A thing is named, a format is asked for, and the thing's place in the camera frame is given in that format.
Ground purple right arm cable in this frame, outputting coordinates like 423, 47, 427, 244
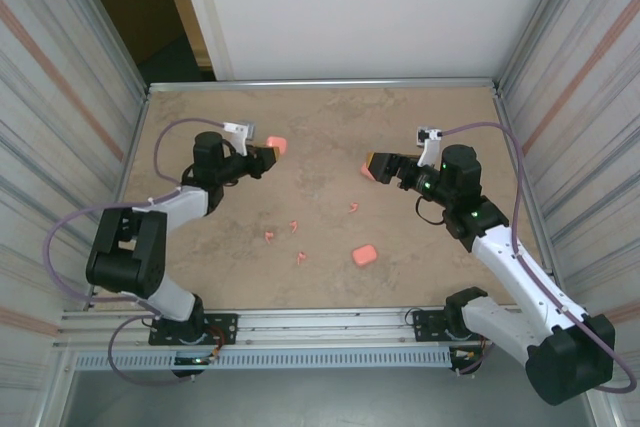
439, 121, 632, 393

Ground grey slotted cable duct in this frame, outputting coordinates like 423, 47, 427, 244
73, 346, 454, 372

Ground aluminium corner post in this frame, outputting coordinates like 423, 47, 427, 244
49, 0, 152, 98
498, 0, 595, 89

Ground red black base wires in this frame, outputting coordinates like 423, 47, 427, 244
207, 324, 225, 364
452, 344, 494, 373

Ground aluminium table end rail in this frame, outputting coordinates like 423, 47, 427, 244
146, 77, 501, 95

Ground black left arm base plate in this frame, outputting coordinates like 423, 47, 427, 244
148, 313, 239, 347

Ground white door frame post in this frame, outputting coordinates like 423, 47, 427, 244
173, 0, 234, 81

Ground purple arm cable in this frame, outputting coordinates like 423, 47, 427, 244
439, 121, 632, 393
46, 118, 226, 387

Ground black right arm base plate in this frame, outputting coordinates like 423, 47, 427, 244
411, 309, 466, 343

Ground aluminium table side rail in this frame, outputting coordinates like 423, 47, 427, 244
93, 88, 153, 298
491, 85, 557, 281

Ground thin black right gripper cable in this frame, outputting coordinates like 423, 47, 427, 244
414, 195, 447, 226

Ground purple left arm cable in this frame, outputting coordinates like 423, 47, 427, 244
46, 118, 226, 387

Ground tan wooden door jamb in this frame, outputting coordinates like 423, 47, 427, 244
153, 0, 214, 69

